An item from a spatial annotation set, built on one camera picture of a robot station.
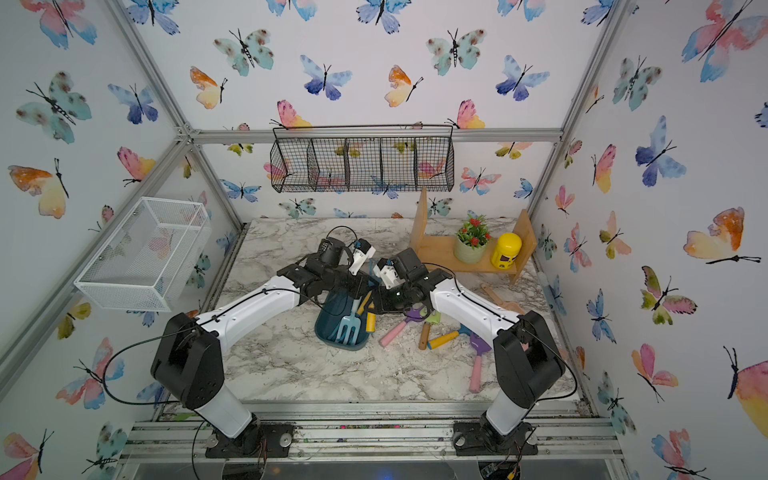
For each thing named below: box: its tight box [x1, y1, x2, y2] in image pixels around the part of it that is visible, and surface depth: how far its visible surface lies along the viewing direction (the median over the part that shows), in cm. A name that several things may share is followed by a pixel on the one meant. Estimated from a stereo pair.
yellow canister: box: [491, 232, 523, 271], surface depth 93 cm
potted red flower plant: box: [454, 214, 492, 264], surface depth 93 cm
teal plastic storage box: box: [314, 290, 370, 351], surface depth 93 cm
